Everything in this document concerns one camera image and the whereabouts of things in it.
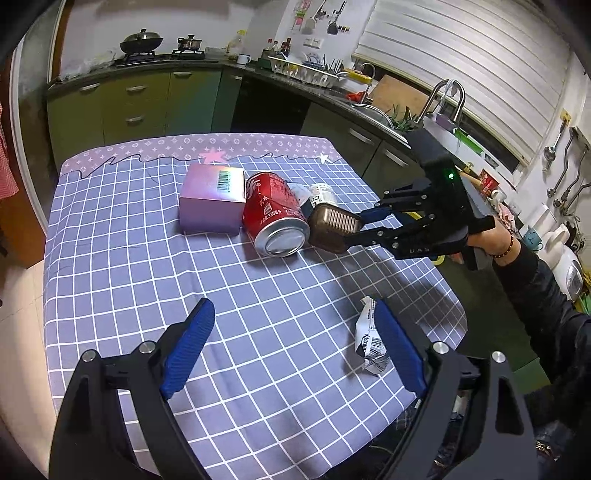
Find silver white snack wrapper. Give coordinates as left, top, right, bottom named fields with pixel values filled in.
left=355, top=296, right=391, bottom=376

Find white plastic pill bottle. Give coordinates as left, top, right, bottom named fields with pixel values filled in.
left=287, top=182, right=339, bottom=218

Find red soda can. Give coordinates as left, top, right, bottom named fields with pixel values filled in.
left=242, top=172, right=310, bottom=257

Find black sleeved right forearm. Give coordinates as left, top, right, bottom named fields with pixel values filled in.
left=494, top=247, right=590, bottom=428

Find steel kitchen sink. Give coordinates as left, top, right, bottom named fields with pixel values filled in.
left=353, top=104, right=394, bottom=130

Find steel kitchen faucet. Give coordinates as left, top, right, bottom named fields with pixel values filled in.
left=415, top=79, right=466, bottom=127

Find green kitchen cabinets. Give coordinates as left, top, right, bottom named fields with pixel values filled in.
left=45, top=61, right=421, bottom=186

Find person right hand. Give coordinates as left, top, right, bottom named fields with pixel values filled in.
left=467, top=222, right=521, bottom=267

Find red tin can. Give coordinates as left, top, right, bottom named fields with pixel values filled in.
left=479, top=170, right=499, bottom=197

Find teal mug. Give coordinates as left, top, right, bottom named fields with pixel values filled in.
left=523, top=227, right=544, bottom=252

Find blue checked tablecloth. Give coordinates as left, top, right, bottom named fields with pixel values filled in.
left=43, top=134, right=467, bottom=479

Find wooden cutting board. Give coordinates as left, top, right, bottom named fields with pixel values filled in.
left=370, top=75, right=429, bottom=121

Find white electric kettle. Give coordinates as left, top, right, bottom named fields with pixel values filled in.
left=538, top=224, right=570, bottom=270

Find pink cardboard box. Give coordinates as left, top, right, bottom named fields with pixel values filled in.
left=178, top=163, right=245, bottom=236

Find dish drying rack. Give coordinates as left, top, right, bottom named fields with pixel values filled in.
left=267, top=56, right=348, bottom=89

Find white window blind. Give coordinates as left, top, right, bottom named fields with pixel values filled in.
left=354, top=1, right=571, bottom=163

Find small steel pot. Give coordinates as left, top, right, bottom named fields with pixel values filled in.
left=177, top=34, right=201, bottom=52

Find black wok on stove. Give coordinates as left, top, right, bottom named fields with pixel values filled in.
left=120, top=29, right=163, bottom=55

